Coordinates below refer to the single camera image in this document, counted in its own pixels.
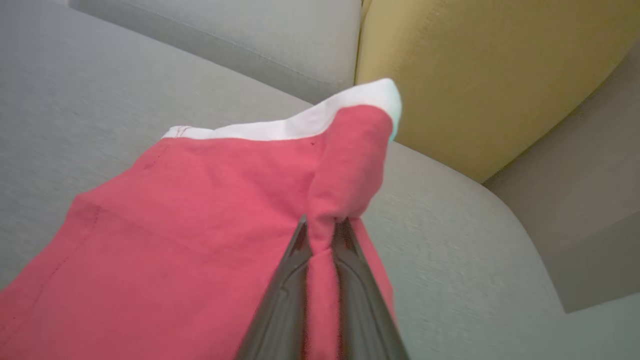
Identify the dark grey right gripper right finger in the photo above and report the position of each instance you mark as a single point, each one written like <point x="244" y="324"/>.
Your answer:
<point x="362" y="310"/>

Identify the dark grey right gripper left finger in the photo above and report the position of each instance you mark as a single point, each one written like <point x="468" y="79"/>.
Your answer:
<point x="282" y="310"/>

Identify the red and white jersey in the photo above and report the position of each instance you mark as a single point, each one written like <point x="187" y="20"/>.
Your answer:
<point x="190" y="240"/>

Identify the wide yellow sofa back cushion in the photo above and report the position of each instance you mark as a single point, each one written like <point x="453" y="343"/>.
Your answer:
<point x="490" y="75"/>

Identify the small grey sofa seat cushion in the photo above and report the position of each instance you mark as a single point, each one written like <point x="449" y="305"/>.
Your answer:
<point x="250" y="35"/>

